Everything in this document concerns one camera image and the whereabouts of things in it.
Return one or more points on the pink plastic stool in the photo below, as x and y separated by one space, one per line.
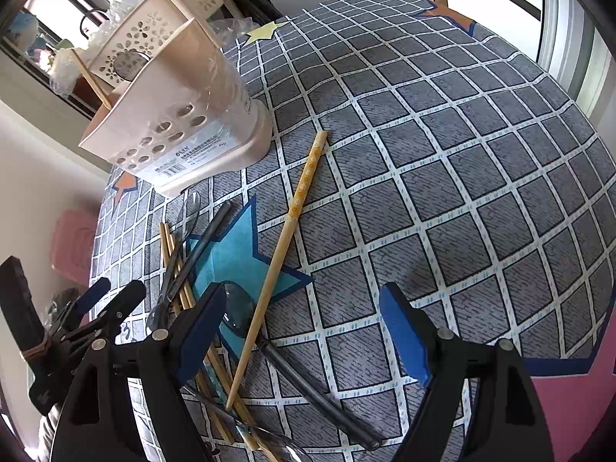
72 245

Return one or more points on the black handled metal spoon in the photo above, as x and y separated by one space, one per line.
240 309

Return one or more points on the beige flower-pattern rack basket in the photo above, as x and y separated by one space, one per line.
146 27

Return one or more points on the blue patterned wooden chopstick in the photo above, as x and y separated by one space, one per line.
221 382

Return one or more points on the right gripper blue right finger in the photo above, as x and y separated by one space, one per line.
507 424

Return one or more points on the grey checkered tablecloth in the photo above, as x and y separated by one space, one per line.
456 168

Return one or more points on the yellow patterned wooden chopstick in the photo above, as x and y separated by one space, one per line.
276 263

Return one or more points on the beige utensil holder caddy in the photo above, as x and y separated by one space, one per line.
186 116

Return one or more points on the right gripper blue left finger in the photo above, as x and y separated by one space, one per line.
96 421

